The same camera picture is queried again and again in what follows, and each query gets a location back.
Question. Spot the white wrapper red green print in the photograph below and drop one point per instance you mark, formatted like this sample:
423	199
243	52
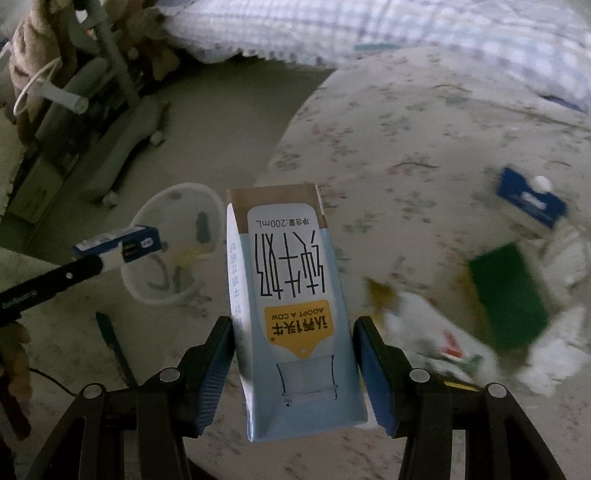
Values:
429	332

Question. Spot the plaid pillow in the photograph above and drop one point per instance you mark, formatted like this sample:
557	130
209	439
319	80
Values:
369	27

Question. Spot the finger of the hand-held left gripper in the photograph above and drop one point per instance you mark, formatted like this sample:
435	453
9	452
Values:
55	281

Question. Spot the white plastic trash bin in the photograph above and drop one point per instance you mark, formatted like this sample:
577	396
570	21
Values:
157	286

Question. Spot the dark green wrapper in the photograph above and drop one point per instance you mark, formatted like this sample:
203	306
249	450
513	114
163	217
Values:
202	226

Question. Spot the tan plush toy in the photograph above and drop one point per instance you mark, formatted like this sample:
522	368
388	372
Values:
152	41

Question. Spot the blue and white carton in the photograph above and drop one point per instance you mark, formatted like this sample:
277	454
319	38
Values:
526	194

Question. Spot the floral bed sheet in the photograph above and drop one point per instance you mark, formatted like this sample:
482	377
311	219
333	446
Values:
415	138

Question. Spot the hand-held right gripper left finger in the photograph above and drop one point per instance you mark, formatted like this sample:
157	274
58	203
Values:
216	374

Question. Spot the green packet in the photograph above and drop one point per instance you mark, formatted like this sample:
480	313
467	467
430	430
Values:
508	295

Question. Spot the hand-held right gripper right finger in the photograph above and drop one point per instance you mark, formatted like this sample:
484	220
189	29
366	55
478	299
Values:
373	378

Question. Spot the olive wrapper scrap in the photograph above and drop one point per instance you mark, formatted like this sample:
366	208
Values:
381	295

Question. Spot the light blue milk carton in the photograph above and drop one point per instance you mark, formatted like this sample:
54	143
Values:
291	295

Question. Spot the person's left hand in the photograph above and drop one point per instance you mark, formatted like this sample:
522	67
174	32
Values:
13	346

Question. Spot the brown plush toy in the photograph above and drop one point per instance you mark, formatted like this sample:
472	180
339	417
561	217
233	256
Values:
37	50

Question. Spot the crumpled white tissue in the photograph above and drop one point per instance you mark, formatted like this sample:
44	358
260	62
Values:
563	332

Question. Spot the teal flat strip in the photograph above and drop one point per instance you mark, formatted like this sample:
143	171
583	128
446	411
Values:
113	344

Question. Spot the small blue white box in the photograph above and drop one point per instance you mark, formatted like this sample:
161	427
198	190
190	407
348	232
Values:
117	242

